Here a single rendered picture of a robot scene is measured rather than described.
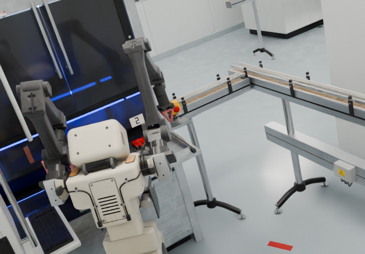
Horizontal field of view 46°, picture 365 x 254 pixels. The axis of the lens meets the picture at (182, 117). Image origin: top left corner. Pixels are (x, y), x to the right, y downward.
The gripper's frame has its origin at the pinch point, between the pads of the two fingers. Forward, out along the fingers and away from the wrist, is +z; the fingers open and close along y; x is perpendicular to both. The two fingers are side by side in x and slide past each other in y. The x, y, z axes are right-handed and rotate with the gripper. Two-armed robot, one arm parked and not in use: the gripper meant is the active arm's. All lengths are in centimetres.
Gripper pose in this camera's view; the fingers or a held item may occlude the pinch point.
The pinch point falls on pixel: (170, 120)
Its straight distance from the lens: 225.0
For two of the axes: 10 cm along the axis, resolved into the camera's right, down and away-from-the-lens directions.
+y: -4.2, -1.3, 9.0
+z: 3.2, 9.0, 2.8
